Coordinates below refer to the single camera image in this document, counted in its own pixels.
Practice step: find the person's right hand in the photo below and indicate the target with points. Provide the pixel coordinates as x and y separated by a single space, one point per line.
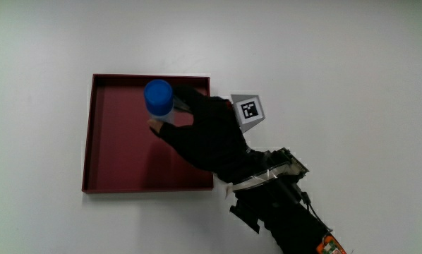
211 137

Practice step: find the blue-capped glue bottle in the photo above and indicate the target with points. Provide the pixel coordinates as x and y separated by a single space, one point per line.
158 94

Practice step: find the dark red square plate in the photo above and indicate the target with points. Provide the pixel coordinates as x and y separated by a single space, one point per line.
119 155

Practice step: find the orange electronic module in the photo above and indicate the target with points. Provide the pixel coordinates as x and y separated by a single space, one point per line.
330 246

